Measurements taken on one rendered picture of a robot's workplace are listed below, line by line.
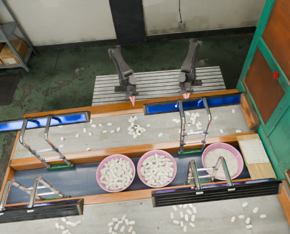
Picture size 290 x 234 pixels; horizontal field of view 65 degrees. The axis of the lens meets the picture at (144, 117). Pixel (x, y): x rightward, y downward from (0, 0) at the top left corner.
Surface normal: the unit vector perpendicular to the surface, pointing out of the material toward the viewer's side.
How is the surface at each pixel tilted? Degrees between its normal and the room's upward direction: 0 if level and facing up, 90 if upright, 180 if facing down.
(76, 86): 0
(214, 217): 0
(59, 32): 90
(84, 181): 0
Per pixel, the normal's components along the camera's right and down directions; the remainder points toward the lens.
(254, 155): -0.09, -0.58
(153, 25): 0.02, 0.80
